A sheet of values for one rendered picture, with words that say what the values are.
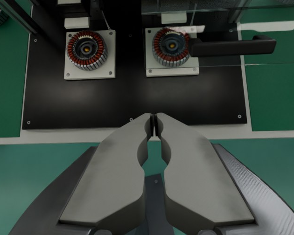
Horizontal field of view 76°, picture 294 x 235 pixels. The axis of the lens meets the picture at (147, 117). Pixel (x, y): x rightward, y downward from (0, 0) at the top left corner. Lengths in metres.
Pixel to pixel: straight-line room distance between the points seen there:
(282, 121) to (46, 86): 0.69
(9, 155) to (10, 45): 1.01
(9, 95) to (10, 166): 0.98
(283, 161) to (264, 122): 0.92
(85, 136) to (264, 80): 0.55
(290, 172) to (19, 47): 1.57
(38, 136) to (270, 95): 0.69
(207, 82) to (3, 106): 0.62
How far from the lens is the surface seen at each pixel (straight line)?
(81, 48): 0.60
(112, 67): 0.58
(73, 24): 0.55
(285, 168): 1.54
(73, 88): 0.61
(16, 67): 0.75
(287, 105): 0.67
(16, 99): 0.71
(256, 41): 0.30
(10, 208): 1.68
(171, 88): 0.55
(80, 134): 0.59
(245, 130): 0.60
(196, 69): 0.57
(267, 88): 0.66
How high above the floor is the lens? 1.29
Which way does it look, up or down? 80 degrees down
